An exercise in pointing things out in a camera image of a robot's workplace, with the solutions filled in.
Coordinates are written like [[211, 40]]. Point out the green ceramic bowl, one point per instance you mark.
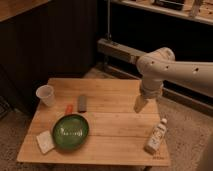
[[70, 132]]

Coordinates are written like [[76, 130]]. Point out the metal vertical pole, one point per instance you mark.
[[108, 20]]

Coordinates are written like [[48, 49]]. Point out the wooden table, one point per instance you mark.
[[117, 133]]

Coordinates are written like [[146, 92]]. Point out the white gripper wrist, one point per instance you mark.
[[147, 92]]

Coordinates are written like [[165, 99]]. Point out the clear plastic cup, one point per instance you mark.
[[46, 94]]

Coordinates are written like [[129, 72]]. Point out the grey baseboard rail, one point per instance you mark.
[[130, 55]]

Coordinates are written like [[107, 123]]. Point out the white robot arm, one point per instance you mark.
[[161, 65]]

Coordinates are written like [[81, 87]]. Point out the small orange object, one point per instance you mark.
[[69, 109]]

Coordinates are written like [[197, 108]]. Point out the dark grey rectangular block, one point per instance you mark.
[[82, 103]]

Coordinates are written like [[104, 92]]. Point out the white sponge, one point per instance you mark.
[[45, 142]]

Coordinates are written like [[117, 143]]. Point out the wooden shelf with items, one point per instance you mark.
[[194, 10]]

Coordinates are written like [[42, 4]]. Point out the white plastic bottle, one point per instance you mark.
[[156, 137]]

